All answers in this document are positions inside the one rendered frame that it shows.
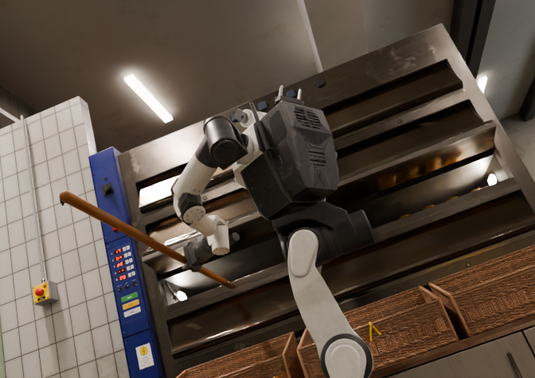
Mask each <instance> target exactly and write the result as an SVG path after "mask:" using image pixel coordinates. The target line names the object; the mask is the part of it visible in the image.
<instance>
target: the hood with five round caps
mask: <svg viewBox="0 0 535 378"><path fill-rule="evenodd" d="M446 60H447V58H446V57H445V55H444V53H443V51H442V49H441V48H440V46H439V44H438V42H437V40H436V39H435V37H434V35H433V34H432V32H431V30H430V29H426V30H424V31H422V32H420V33H417V34H415V35H412V36H410V37H407V38H405V39H403V40H400V41H398V42H395V43H393V44H391V45H387V46H385V47H383V48H381V49H378V50H376V51H373V52H371V53H368V54H365V55H364V56H361V57H358V58H356V59H354V60H351V61H348V62H346V63H344V64H340V65H339V66H337V67H334V68H331V69H329V70H326V71H325V72H321V73H319V74H317V75H315V76H312V77H309V78H307V79H305V80H301V81H299V82H297V83H295V84H292V85H290V86H287V87H285V88H283V94H282V95H283V96H287V97H291V98H296V99H298V93H299V89H302V93H301V100H302V101H303V102H304V104H303V106H306V107H311V108H314V109H318V110H321V111H325V110H328V109H331V108H332V107H336V106H338V105H340V104H343V103H346V102H348V101H350V100H352V99H356V98H358V97H360V96H363V95H366V94H368V93H370V92H374V91H376V90H378V89H380V88H383V87H386V86H388V85H390V84H394V83H396V82H398V81H400V80H403V79H406V78H408V77H410V76H414V75H415V74H418V73H420V72H423V71H426V70H428V69H430V68H434V67H435V66H438V65H440V64H443V63H446ZM278 95H279V90H278V91H275V92H273V93H270V94H268V95H265V96H262V97H260V98H258V99H254V100H253V101H251V102H253V103H254V105H255V108H256V111H260V112H264V113H268V112H269V111H270V110H271V109H272V108H273V107H274V106H275V105H276V104H275V97H276V96H278ZM251 102H248V103H245V104H243V105H240V106H239V107H235V108H233V109H231V110H229V111H226V112H223V113H221V114H219V115H223V116H225V117H227V118H228V119H229V120H230V121H231V122H232V123H233V124H234V126H235V127H236V128H237V129H238V130H239V131H240V133H241V134H242V133H243V132H244V131H245V130H247V129H248V127H242V126H241V125H240V121H238V120H237V119H234V115H235V113H236V109H237V108H239V109H242V110H245V109H248V110H251V111H252V109H251V106H250V103H251ZM206 120H207V119H206ZM206 120H204V121H201V122H199V123H196V124H194V125H192V126H189V127H187V128H184V129H182V130H179V131H176V132H174V133H172V134H168V135H167V136H165V137H162V138H159V139H157V140H154V141H153V142H149V143H147V144H145V145H143V146H140V147H137V148H135V149H133V150H129V151H128V153H129V156H130V160H131V167H132V170H133V174H134V178H135V183H136V184H137V185H141V184H142V183H145V182H147V181H150V180H153V179H155V178H157V177H161V176H162V175H165V174H167V173H170V172H173V171H175V170H178V169H181V168H182V167H185V166H187V164H188V163H189V160H190V159H191V158H192V156H193V154H194V152H195V151H196V149H197V148H198V146H199V144H200V143H201V140H202V139H203V138H204V137H205V135H204V132H203V126H204V124H205V122H206Z"/></svg>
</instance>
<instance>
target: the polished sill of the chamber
mask: <svg viewBox="0 0 535 378"><path fill-rule="evenodd" d="M516 184H517V182H516V181H515V179H514V177H510V178H507V179H505V180H503V181H499V182H497V183H494V184H492V185H488V186H486V187H484V188H481V189H478V190H475V191H473V192H471V193H467V194H465V195H462V196H460V197H456V198H454V199H451V200H449V201H445V202H443V203H441V204H438V205H435V206H432V207H430V208H426V209H425V210H422V211H419V212H416V213H413V214H412V215H409V216H406V217H403V218H400V219H399V220H394V221H393V222H390V223H387V224H384V225H381V226H379V227H377V228H373V229H372V230H373V234H374V236H379V235H381V234H384V233H386V232H390V231H392V230H394V229H397V228H400V227H403V226H405V225H407V224H411V223H413V222H416V221H418V220H422V219H424V218H427V217H429V216H433V215H435V214H437V213H440V212H443V211H446V210H448V209H450V208H454V207H456V206H459V205H462V204H465V203H467V202H469V201H473V200H475V199H478V198H480V197H484V196H486V195H488V194H491V193H495V192H497V191H499V190H502V189H505V188H508V187H510V186H512V185H516ZM287 269H288V265H287V262H283V263H280V264H277V265H275V266H273V267H269V268H267V269H264V270H262V271H258V272H256V273H254V274H251V275H248V276H245V277H243V278H240V279H237V280H234V281H232V282H230V283H226V284H224V285H221V286H218V287H215V288H213V289H211V290H207V291H205V292H202V293H200V294H196V295H194V296H192V297H189V298H186V299H183V300H181V301H179V302H175V303H173V304H170V305H168V306H164V307H163V308H164V311H165V314H169V313H172V312H174V311H176V310H180V309H182V308H185V307H187V306H191V305H193V304H195V303H198V302H201V301H204V300H206V299H208V298H212V297H214V296H217V295H219V294H223V293H225V292H227V291H230V290H234V289H236V288H238V287H241V286H244V285H247V284H249V283H253V282H255V281H257V280H260V279H263V278H266V277H268V276H270V275H274V274H276V273H279V272H281V271H285V270H287Z"/></svg>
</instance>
